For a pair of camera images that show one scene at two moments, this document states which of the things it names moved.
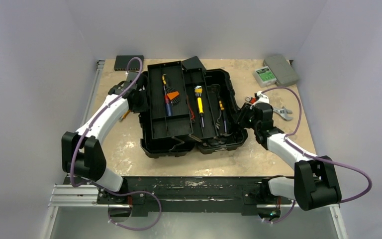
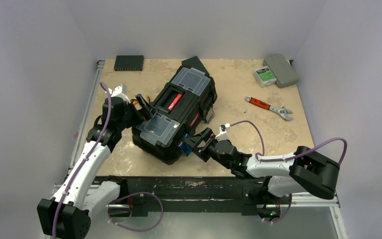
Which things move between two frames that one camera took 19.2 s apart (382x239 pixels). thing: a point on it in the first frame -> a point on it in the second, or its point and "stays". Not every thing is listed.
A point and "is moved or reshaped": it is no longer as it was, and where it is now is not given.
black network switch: [122, 62] stays
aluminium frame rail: [99, 68] stays
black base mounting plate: [190, 195] stays
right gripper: [244, 114] -> [207, 145]
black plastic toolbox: [190, 108] is moved or reshaped
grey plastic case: [285, 75] stays
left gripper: [144, 107] -> [146, 110]
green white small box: [264, 76] stays
